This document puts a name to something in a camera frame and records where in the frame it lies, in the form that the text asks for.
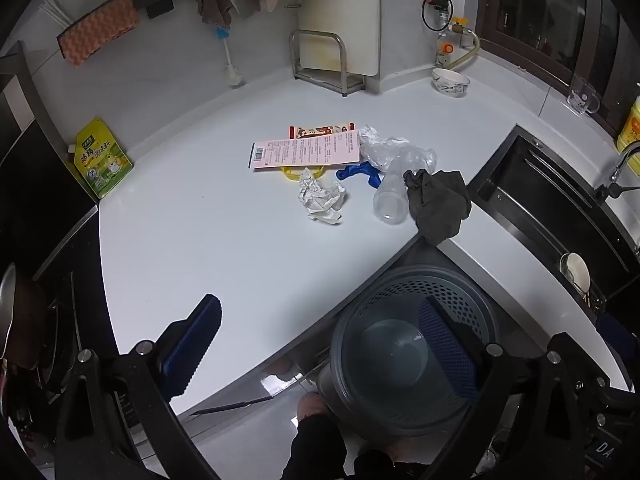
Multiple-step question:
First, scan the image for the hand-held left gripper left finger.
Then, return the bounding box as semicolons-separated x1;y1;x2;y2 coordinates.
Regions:
55;293;223;480

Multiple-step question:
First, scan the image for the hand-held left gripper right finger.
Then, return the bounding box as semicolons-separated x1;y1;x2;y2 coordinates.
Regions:
419;296;599;480

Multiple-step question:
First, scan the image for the grey perforated trash bin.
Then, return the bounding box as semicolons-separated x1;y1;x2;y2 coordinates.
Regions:
316;262;516;446

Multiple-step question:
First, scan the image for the dark grey cloth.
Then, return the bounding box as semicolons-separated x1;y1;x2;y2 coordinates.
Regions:
404;170;472;246

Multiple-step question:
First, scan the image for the clear plastic cup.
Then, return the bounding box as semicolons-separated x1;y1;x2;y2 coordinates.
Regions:
372;155;436;223

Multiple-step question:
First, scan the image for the white paper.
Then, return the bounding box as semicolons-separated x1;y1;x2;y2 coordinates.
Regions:
298;167;347;225

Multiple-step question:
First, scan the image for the yellow plastic ring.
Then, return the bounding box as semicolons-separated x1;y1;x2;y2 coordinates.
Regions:
281;165;326;181

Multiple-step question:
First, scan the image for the clear plastic bag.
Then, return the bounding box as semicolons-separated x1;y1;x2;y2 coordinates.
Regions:
357;125;438;176

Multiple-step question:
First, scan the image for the pink paper box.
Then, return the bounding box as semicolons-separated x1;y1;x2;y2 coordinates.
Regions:
249;130;361;171

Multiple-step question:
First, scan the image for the red and white snack wrapper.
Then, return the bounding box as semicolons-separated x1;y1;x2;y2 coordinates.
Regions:
286;121;357;140

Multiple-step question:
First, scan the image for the white bowl in sink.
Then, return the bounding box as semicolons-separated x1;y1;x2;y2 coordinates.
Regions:
559;252;593;293

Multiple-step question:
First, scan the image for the steel sink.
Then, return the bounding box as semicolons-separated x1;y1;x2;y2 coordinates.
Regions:
467;125;640;311

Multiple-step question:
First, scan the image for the metal pan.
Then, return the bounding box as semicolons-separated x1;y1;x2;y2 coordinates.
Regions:
0;262;51;361

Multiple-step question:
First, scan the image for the yellow green seasoning pouch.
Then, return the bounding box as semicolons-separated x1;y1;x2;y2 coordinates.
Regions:
67;118;134;198

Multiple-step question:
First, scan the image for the black appliance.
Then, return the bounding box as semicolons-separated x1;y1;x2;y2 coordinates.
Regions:
0;42;101;281

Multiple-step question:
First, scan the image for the metal faucet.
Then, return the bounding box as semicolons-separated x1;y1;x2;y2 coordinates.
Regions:
594;141;640;203

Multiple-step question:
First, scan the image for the white patterned bowl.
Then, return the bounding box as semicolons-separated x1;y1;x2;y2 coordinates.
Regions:
431;67;471;97

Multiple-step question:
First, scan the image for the blue and white bottle brush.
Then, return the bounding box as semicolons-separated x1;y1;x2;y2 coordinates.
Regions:
215;26;244;88

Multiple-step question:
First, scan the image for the clear glass mug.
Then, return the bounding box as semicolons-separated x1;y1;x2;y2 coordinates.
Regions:
567;74;601;116

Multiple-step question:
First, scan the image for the yellow oil bottle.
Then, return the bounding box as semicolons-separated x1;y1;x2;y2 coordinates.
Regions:
616;82;640;153

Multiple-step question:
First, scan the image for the metal cutting board rack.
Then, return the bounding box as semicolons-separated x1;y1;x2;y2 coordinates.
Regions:
289;30;365;97

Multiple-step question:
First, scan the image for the orange wavy sponge cloth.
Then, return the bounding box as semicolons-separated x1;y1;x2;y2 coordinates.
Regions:
56;0;141;67

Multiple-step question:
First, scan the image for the brown hanging cloth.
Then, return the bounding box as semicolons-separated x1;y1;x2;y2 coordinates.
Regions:
195;0;237;28

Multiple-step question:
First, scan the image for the dark window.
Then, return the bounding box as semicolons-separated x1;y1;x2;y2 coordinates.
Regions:
475;0;640;136

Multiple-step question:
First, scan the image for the white cutting board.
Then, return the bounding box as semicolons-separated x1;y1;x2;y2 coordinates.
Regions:
298;0;381;76

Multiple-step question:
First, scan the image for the white chopsticks bundle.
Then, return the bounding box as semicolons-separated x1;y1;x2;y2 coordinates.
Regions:
40;0;68;26

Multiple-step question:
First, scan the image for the yellow gas hose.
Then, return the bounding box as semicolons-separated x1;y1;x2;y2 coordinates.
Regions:
447;32;482;68

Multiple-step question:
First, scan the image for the black cable loop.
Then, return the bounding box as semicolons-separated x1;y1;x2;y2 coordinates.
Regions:
421;0;455;31

